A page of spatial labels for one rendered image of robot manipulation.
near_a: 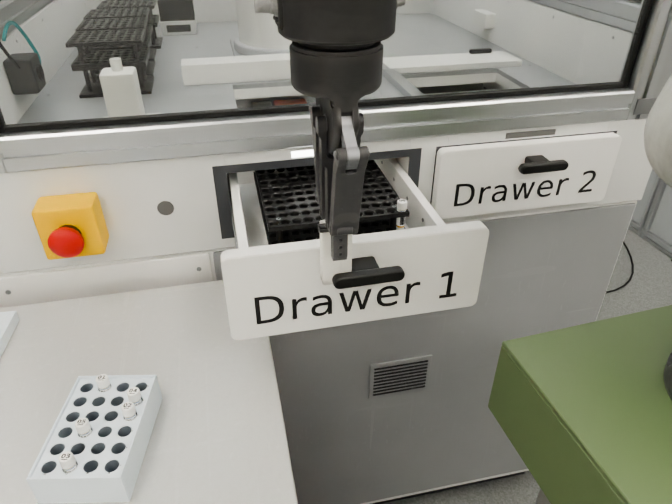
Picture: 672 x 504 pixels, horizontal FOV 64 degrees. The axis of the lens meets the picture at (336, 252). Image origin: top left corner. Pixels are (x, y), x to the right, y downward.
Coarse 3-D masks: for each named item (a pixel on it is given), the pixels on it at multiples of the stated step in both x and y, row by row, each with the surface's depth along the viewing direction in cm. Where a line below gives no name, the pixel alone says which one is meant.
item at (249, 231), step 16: (384, 160) 84; (240, 176) 87; (400, 176) 77; (240, 192) 86; (256, 192) 86; (400, 192) 78; (416, 192) 73; (240, 208) 69; (256, 208) 81; (416, 208) 72; (432, 208) 69; (240, 224) 66; (256, 224) 77; (416, 224) 73; (432, 224) 67; (240, 240) 63; (256, 240) 74
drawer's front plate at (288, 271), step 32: (448, 224) 59; (480, 224) 59; (224, 256) 54; (256, 256) 54; (288, 256) 55; (352, 256) 57; (384, 256) 58; (416, 256) 59; (448, 256) 60; (480, 256) 61; (224, 288) 56; (256, 288) 56; (288, 288) 57; (320, 288) 58; (352, 288) 59; (416, 288) 61; (256, 320) 59; (288, 320) 60; (320, 320) 61; (352, 320) 62
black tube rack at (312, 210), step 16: (368, 160) 81; (256, 176) 76; (272, 176) 77; (288, 176) 76; (304, 176) 76; (368, 176) 76; (384, 176) 76; (272, 192) 72; (288, 192) 72; (304, 192) 72; (368, 192) 72; (384, 192) 72; (272, 208) 68; (288, 208) 69; (304, 208) 68; (368, 208) 68; (368, 224) 70; (384, 224) 71; (272, 240) 67; (288, 240) 67; (304, 240) 67
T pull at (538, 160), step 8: (528, 160) 78; (536, 160) 78; (544, 160) 78; (552, 160) 78; (560, 160) 77; (520, 168) 76; (528, 168) 76; (536, 168) 76; (544, 168) 77; (552, 168) 77; (560, 168) 77
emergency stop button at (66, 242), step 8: (56, 232) 65; (64, 232) 65; (72, 232) 65; (48, 240) 65; (56, 240) 65; (64, 240) 65; (72, 240) 65; (80, 240) 66; (56, 248) 65; (64, 248) 65; (72, 248) 66; (80, 248) 66; (64, 256) 66; (72, 256) 67
